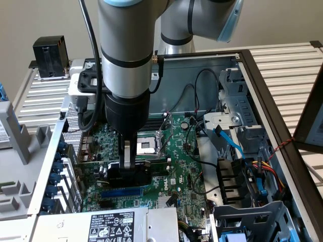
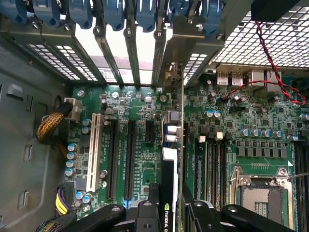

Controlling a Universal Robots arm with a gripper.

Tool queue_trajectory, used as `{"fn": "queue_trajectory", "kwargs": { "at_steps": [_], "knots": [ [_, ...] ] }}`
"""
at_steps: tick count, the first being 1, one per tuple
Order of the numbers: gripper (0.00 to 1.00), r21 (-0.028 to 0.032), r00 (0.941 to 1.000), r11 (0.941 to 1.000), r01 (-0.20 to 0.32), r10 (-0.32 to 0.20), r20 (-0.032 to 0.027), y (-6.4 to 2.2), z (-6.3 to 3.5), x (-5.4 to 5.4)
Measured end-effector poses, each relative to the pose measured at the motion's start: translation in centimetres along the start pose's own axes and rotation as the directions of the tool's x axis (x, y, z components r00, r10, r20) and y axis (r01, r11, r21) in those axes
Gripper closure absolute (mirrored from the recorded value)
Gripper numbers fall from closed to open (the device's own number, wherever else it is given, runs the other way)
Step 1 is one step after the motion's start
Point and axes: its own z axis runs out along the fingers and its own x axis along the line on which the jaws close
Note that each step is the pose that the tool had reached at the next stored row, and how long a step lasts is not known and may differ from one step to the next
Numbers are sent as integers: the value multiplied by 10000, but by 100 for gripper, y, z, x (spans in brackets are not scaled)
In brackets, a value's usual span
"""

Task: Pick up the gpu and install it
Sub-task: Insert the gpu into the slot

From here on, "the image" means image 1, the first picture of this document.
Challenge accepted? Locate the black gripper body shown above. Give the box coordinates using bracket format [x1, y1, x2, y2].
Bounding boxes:
[104, 89, 151, 138]

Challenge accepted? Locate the Nvidia graphics card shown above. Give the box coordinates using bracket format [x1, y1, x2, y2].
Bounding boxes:
[74, 159, 152, 189]

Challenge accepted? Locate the CPU socket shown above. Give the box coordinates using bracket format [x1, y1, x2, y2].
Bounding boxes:
[136, 137, 162, 158]

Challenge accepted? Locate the metal socket cover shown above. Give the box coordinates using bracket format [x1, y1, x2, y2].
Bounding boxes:
[156, 113, 175, 154]

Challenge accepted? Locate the green Dell motherboard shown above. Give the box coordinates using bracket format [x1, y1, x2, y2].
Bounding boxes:
[78, 114, 210, 222]

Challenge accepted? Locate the silver chipset heat sink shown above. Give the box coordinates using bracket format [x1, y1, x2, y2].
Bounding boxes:
[157, 195, 177, 209]

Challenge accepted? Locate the silver open PC case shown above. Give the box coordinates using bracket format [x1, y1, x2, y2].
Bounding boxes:
[26, 49, 323, 242]

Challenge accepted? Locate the silver power supply unit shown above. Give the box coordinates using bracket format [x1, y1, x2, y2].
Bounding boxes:
[31, 206, 180, 242]

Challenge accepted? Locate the black CPU cooler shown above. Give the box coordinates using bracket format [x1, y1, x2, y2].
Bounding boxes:
[32, 35, 71, 81]

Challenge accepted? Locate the black plastic fan shroud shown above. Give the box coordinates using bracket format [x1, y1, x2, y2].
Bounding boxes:
[216, 157, 253, 205]

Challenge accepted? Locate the silver metal disk bay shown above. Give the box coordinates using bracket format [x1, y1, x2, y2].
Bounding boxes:
[203, 68, 265, 152]

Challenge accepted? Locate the grey plastic parts rack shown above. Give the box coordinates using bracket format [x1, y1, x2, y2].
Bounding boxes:
[0, 100, 55, 220]

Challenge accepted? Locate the hard disk with blue caddy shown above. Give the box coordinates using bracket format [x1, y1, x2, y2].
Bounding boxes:
[0, 82, 14, 150]

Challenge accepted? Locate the disk bay with blue rails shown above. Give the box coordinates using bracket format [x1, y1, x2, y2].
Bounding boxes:
[210, 200, 300, 242]

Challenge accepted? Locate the black framed monitor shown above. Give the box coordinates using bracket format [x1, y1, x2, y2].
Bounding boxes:
[293, 63, 323, 155]

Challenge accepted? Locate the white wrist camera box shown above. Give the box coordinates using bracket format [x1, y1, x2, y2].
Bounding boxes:
[67, 69, 106, 111]

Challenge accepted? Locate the black cable with gold connector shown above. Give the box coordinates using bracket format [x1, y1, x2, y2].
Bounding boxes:
[148, 54, 165, 94]

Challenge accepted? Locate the black SATA wire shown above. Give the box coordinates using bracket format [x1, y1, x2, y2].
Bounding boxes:
[165, 193, 179, 207]

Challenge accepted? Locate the black looped wire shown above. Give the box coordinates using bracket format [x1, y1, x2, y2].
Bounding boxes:
[194, 68, 221, 114]
[168, 83, 201, 114]

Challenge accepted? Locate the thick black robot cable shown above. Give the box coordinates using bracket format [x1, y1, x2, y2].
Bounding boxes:
[77, 0, 103, 132]

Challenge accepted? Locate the blue SATA wire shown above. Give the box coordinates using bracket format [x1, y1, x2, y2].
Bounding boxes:
[212, 127, 247, 162]

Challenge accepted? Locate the yellow power wire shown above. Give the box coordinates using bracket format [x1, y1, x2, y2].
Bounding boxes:
[258, 162, 286, 192]

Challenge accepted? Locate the red power wire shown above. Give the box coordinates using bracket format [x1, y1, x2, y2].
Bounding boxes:
[258, 166, 283, 194]

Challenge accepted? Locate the red black twisted wire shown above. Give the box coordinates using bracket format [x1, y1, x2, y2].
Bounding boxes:
[266, 137, 296, 162]

